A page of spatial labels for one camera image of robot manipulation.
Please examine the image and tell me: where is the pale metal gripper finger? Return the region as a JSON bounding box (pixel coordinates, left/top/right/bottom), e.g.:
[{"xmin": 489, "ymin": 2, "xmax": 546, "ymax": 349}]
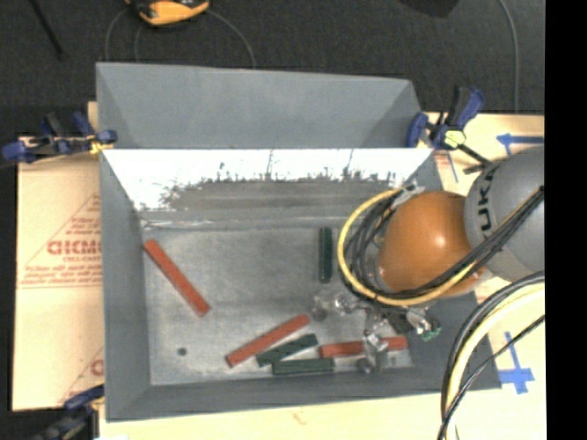
[
  {"xmin": 311, "ymin": 291, "xmax": 358, "ymax": 323},
  {"xmin": 357, "ymin": 329, "xmax": 392, "ymax": 375}
]

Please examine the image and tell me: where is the red-brown flat block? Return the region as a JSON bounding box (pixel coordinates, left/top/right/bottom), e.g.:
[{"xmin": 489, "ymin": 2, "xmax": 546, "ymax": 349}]
[
  {"xmin": 142, "ymin": 238, "xmax": 212, "ymax": 318},
  {"xmin": 317, "ymin": 335, "xmax": 409, "ymax": 359},
  {"xmin": 224, "ymin": 313, "xmax": 312, "ymax": 369}
]

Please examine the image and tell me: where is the dark green flat block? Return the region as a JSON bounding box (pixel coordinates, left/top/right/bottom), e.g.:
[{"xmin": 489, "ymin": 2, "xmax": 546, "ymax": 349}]
[
  {"xmin": 317, "ymin": 225, "xmax": 334, "ymax": 285},
  {"xmin": 254, "ymin": 333, "xmax": 319, "ymax": 369},
  {"xmin": 271, "ymin": 357, "xmax": 337, "ymax": 377}
]

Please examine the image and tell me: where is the grey metal bin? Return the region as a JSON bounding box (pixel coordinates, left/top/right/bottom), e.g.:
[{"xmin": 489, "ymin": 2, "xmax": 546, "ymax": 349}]
[{"xmin": 94, "ymin": 61, "xmax": 502, "ymax": 421}]

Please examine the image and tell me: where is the brown cardboard board, red print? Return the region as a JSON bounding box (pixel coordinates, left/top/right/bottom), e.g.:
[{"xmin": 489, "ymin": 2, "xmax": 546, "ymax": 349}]
[{"xmin": 10, "ymin": 134, "xmax": 107, "ymax": 413}]

